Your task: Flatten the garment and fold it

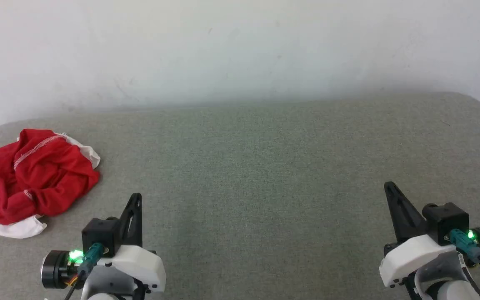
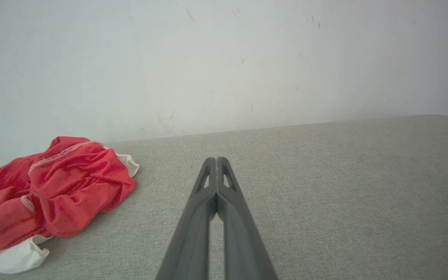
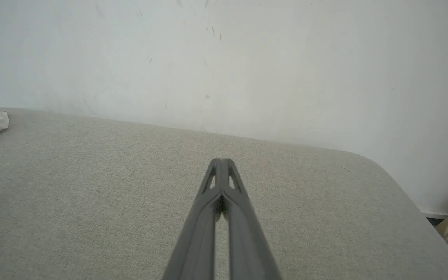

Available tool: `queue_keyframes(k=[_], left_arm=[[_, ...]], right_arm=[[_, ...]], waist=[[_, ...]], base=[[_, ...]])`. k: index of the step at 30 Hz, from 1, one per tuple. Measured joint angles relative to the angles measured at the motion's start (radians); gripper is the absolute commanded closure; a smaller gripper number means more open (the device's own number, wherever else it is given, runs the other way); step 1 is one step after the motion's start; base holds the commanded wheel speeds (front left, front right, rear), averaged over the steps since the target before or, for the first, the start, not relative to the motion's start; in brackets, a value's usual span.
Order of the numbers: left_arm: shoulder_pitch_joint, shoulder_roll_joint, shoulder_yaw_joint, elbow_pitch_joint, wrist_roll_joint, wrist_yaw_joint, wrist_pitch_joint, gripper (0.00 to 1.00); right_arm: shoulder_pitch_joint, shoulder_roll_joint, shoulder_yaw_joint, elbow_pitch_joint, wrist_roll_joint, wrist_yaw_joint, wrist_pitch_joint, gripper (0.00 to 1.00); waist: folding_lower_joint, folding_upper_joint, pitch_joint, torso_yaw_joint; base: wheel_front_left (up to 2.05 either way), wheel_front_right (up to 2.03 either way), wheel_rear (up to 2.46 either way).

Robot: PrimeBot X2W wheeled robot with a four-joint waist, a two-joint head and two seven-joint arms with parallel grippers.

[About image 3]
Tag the light grey fabric sofa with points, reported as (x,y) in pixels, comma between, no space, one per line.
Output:
(91,194)

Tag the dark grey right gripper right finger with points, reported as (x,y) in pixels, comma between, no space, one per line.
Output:
(247,241)

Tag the white wall baseboard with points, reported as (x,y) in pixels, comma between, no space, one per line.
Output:
(436,212)

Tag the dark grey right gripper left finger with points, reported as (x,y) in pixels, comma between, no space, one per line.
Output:
(195,241)

